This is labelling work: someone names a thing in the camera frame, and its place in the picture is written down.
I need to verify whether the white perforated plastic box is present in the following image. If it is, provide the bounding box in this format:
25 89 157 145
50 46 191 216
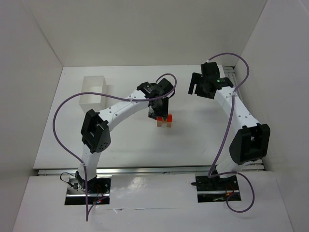
79 75 109 113

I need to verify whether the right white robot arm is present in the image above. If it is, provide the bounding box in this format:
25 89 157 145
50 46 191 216
188 62 270 189

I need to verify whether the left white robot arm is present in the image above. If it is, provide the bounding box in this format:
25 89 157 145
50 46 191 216
75 78 174 189

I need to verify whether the front aluminium rail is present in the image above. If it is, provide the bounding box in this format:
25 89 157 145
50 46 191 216
37 164 265 176

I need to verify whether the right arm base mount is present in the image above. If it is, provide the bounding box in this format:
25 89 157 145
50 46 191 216
191 176 241 203

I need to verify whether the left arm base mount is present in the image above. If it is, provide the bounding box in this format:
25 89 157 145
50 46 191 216
59 172 112 205

